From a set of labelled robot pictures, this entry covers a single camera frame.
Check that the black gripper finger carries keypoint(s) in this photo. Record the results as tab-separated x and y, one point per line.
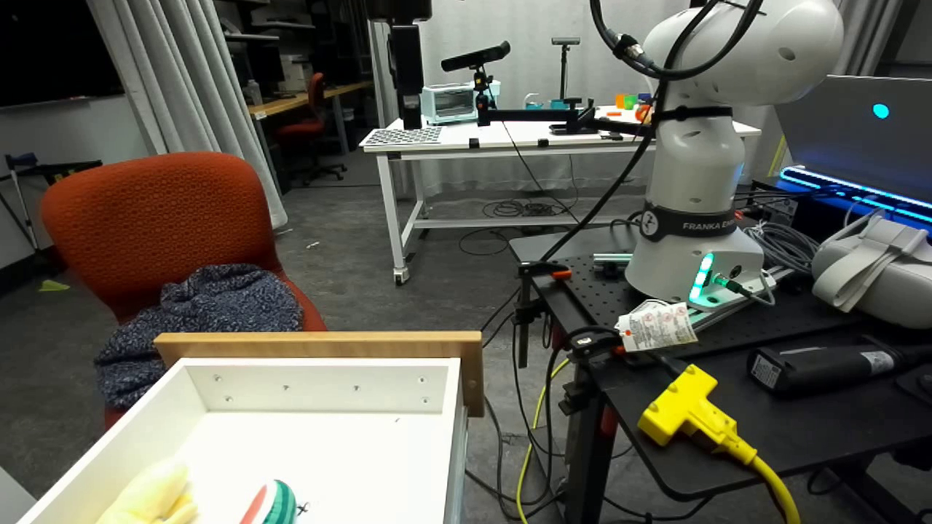
397	76
414	76

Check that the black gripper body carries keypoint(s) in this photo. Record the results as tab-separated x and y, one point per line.
397	9

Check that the white drawer with wooden front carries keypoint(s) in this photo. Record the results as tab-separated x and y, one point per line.
322	454

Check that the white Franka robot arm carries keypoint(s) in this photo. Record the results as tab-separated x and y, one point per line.
699	175

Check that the small white teal device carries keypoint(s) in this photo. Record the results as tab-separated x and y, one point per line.
450	104

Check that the white keyboard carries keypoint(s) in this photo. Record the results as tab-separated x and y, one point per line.
401	140

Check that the white metal table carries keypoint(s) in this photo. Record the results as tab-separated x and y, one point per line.
439	140

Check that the red office chair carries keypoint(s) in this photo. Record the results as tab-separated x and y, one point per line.
311	120

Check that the wooden desk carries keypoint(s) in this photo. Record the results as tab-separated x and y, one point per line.
302	98

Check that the small teal container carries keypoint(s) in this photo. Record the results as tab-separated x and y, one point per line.
531	99

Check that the grey T-shaped stand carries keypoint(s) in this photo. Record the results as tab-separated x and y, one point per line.
564	63

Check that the colourful toy blocks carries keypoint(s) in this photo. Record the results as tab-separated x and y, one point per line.
630	99

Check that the red green marker tool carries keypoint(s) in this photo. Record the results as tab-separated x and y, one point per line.
612	258

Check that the black breadboard plate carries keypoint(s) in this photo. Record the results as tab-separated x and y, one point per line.
593	296

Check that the orange office chair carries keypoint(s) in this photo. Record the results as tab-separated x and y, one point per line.
146	223

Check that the blue knit sweater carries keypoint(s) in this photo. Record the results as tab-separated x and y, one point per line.
213	309

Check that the white red printed packet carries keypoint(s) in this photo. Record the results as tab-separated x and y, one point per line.
657	325

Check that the black folding stand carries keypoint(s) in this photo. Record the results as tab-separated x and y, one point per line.
40	171

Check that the yellow floor scrap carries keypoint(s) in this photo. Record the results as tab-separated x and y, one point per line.
53	287

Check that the yellow power plug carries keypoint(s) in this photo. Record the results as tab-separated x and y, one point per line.
686	408

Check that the grey laptop glowing logo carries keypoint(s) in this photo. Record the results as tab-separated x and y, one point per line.
854	136

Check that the red green striped toy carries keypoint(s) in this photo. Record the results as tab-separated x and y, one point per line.
277	504

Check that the pale green plastic toy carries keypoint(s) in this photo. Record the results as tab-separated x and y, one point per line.
156	495

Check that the black power adapter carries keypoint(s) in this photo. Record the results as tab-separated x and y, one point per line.
816	369

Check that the grey VR headset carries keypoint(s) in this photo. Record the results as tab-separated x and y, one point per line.
874	273

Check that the black round-edged table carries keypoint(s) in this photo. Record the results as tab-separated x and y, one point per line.
825	438

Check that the black stereo camera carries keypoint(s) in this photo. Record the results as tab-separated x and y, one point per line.
475	56

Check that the black clamp post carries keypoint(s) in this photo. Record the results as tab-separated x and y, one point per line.
525	309

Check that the dark wall screen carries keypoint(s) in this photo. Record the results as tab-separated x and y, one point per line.
53	48

